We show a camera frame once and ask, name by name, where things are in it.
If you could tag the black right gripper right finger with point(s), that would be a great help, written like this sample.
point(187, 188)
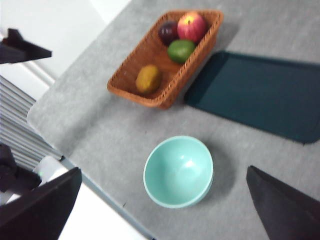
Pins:
point(287, 212)

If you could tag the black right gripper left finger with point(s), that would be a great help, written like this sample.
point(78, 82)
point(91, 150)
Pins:
point(37, 212)

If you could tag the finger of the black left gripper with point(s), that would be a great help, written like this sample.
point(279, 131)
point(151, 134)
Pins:
point(20, 51)

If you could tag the teal bowl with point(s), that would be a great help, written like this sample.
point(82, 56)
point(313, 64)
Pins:
point(177, 172)

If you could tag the brown kiwi fruit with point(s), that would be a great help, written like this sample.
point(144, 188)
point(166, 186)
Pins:
point(148, 79)

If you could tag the grey striped panel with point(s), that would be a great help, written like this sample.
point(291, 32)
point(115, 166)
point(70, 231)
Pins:
point(15, 120)

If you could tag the dark green tray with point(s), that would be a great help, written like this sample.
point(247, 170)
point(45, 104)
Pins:
point(250, 95)

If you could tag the brown wicker basket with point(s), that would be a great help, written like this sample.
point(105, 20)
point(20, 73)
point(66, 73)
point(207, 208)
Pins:
point(150, 55)

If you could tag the dark purple fruit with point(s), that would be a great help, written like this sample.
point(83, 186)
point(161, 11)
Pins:
point(167, 32)

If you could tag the green fruit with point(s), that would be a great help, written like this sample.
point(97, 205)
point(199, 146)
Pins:
point(181, 51)

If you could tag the red apple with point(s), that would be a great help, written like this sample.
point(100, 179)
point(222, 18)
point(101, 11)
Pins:
point(191, 27)

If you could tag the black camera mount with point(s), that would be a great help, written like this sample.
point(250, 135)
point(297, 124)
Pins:
point(15, 175)

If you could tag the white camera with green light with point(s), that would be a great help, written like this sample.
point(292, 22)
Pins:
point(48, 167)

